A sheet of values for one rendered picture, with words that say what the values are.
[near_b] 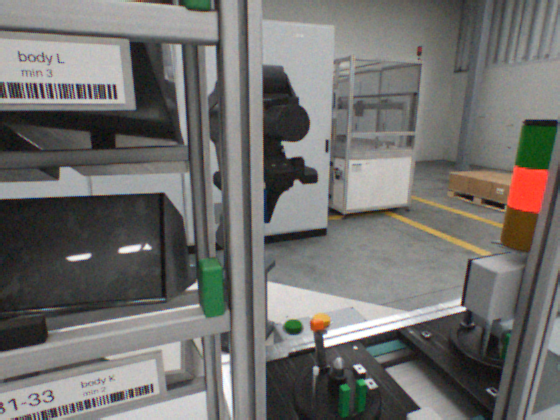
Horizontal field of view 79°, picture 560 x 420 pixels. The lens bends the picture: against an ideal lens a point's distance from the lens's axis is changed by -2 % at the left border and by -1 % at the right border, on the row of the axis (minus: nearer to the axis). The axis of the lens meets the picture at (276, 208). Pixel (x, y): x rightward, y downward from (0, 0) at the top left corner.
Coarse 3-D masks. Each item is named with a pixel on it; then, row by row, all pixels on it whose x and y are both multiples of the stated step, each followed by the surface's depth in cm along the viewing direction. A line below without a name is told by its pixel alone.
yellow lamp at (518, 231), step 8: (512, 208) 42; (512, 216) 42; (520, 216) 41; (528, 216) 41; (536, 216) 40; (504, 224) 44; (512, 224) 42; (520, 224) 42; (528, 224) 41; (504, 232) 44; (512, 232) 42; (520, 232) 42; (528, 232) 41; (504, 240) 44; (512, 240) 43; (520, 240) 42; (528, 240) 41; (512, 248) 43; (520, 248) 42; (528, 248) 42
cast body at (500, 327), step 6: (474, 318) 67; (480, 318) 66; (498, 318) 62; (504, 318) 62; (510, 318) 63; (480, 324) 66; (492, 324) 63; (498, 324) 62; (504, 324) 62; (510, 324) 62; (492, 330) 64; (498, 330) 62; (504, 330) 62; (510, 330) 62; (498, 336) 62
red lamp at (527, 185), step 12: (516, 168) 42; (516, 180) 41; (528, 180) 40; (540, 180) 39; (516, 192) 42; (528, 192) 40; (540, 192) 40; (516, 204) 42; (528, 204) 41; (540, 204) 40
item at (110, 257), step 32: (0, 224) 22; (32, 224) 22; (64, 224) 22; (96, 224) 22; (128, 224) 23; (160, 224) 23; (0, 256) 21; (32, 256) 22; (64, 256) 22; (96, 256) 22; (128, 256) 22; (160, 256) 23; (0, 288) 21; (32, 288) 21; (64, 288) 22; (96, 288) 22; (128, 288) 22; (160, 288) 22
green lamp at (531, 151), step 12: (528, 132) 40; (540, 132) 38; (552, 132) 38; (528, 144) 40; (540, 144) 39; (552, 144) 38; (516, 156) 42; (528, 156) 40; (540, 156) 39; (528, 168) 40; (540, 168) 39
